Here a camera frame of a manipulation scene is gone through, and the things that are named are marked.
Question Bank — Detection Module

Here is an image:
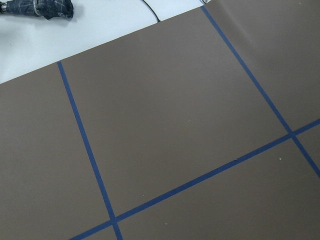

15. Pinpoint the folded dark plaid umbrella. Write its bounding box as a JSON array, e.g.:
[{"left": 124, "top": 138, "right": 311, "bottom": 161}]
[{"left": 0, "top": 0, "right": 74, "bottom": 20}]

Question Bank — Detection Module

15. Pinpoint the black cable on table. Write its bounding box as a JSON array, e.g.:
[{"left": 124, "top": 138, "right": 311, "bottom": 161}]
[{"left": 140, "top": 0, "right": 161, "bottom": 23}]

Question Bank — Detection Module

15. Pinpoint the brown paper table mat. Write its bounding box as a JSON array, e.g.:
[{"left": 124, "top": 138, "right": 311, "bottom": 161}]
[{"left": 0, "top": 0, "right": 320, "bottom": 240}]

